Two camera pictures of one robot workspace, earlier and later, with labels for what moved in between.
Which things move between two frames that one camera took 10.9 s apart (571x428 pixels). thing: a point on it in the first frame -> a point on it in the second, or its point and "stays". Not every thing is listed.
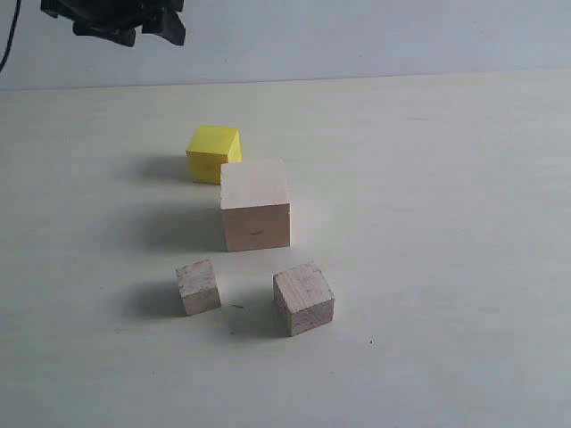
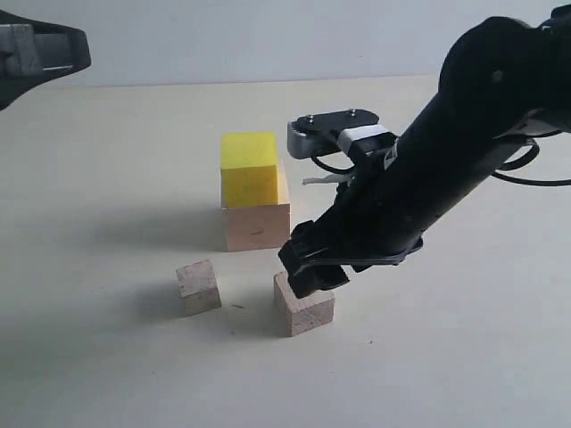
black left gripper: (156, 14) -> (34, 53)
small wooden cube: (197, 287) stays
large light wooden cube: (254, 210) stays
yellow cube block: (209, 149) -> (249, 169)
